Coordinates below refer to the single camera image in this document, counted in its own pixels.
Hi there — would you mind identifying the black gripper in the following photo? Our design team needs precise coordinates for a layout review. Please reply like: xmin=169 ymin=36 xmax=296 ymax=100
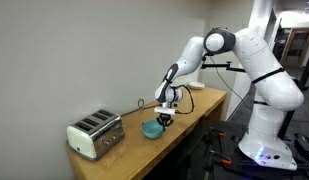
xmin=156 ymin=114 xmax=174 ymax=132

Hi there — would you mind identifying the blue bowl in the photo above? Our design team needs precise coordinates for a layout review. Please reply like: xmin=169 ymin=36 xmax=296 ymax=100
xmin=142 ymin=120 xmax=163 ymax=139

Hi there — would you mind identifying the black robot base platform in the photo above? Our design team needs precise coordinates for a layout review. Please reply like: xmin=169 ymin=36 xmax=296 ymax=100
xmin=205 ymin=121 xmax=309 ymax=180

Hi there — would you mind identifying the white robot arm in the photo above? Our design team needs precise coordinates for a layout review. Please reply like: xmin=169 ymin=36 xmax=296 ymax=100
xmin=154 ymin=28 xmax=304 ymax=170

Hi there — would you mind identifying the white plate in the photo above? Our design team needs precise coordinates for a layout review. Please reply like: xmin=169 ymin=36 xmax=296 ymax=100
xmin=188 ymin=82 xmax=205 ymax=90

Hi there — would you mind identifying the wooden table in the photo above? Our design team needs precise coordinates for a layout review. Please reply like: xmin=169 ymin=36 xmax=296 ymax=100
xmin=66 ymin=88 xmax=226 ymax=180

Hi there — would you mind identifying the white and chrome toaster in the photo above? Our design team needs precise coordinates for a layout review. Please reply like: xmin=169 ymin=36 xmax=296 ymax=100
xmin=67 ymin=110 xmax=125 ymax=161

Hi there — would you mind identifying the brown wooden door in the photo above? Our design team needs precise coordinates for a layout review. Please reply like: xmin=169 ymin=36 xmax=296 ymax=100
xmin=281 ymin=28 xmax=309 ymax=68

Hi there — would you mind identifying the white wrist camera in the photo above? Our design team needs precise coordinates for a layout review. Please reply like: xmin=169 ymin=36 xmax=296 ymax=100
xmin=154 ymin=106 xmax=176 ymax=115

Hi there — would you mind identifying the black toaster power cable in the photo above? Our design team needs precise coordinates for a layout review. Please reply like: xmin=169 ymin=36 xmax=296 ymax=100
xmin=120 ymin=98 xmax=162 ymax=117

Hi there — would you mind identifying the orange handled clamp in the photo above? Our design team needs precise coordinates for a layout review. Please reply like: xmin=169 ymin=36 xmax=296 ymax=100
xmin=209 ymin=127 xmax=226 ymax=137
xmin=210 ymin=150 xmax=232 ymax=165

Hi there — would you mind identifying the black hanging cable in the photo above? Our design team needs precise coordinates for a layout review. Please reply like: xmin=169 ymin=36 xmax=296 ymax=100
xmin=209 ymin=56 xmax=254 ymax=111

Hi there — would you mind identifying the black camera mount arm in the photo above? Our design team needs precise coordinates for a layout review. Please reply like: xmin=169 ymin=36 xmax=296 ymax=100
xmin=201 ymin=61 xmax=246 ymax=73

